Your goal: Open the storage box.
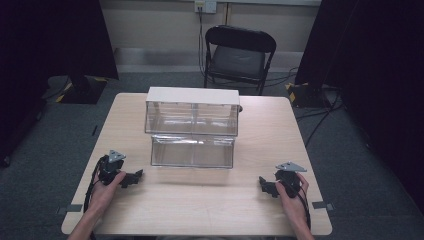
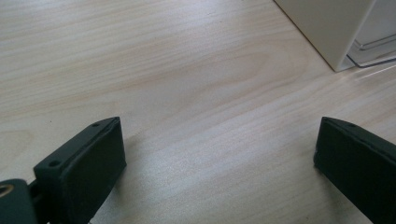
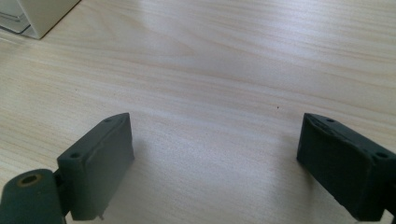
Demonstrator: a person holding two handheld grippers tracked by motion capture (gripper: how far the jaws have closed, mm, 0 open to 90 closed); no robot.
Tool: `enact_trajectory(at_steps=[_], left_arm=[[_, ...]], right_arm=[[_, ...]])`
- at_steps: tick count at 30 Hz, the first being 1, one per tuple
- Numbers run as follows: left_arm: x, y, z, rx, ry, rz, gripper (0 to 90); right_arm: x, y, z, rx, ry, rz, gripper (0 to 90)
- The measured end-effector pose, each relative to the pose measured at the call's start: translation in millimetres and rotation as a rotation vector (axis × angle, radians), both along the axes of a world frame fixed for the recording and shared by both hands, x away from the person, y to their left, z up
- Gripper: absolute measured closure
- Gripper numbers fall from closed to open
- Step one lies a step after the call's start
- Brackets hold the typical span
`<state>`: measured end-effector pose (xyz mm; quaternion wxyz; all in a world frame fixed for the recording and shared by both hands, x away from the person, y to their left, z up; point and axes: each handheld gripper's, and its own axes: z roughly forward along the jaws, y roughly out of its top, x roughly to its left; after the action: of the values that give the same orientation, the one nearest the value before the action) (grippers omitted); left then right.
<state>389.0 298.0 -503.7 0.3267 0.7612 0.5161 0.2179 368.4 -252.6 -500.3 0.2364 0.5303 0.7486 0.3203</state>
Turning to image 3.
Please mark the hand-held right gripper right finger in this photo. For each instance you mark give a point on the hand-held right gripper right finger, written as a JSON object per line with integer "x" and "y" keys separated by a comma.
{"x": 345, "y": 165}

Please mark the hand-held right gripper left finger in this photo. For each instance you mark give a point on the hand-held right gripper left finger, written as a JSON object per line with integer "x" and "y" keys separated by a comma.
{"x": 96, "y": 168}

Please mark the cream plastic box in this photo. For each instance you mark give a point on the cream plastic box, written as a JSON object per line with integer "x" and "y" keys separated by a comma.
{"x": 43, "y": 14}

